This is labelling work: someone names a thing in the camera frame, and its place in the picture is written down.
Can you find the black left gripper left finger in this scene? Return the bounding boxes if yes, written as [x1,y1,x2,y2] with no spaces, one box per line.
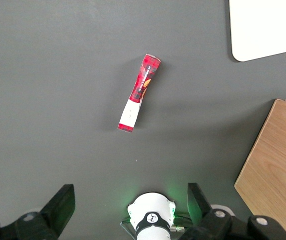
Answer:
[0,184,76,240]

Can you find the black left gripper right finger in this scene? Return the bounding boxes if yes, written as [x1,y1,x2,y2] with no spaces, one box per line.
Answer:
[177,182,286,240]

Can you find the red cookie box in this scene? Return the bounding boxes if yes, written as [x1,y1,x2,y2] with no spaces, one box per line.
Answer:
[117,53,163,133]

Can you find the white tray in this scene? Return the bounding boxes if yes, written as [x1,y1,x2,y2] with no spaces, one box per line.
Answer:
[228,0,286,63]

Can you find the wooden board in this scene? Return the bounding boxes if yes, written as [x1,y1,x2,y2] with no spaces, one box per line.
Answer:
[234,98,286,240]

